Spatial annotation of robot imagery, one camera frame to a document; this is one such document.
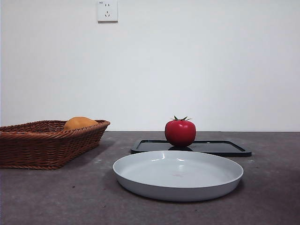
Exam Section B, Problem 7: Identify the white wall socket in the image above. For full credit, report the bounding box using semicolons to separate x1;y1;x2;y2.
97;0;119;23

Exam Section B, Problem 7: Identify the brown wicker basket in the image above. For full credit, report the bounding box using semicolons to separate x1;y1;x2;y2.
0;119;111;170

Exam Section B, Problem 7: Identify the dark rectangular tray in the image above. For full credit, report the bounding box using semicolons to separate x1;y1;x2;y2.
130;139;253;158

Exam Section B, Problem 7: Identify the yellow potato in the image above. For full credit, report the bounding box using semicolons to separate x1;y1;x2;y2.
63;116;99;131

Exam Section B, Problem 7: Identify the grey round plate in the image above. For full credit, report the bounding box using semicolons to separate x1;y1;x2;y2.
112;150;244;203

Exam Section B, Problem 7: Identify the red tomato with green stem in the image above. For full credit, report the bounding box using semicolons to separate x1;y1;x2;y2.
164;115;197;148

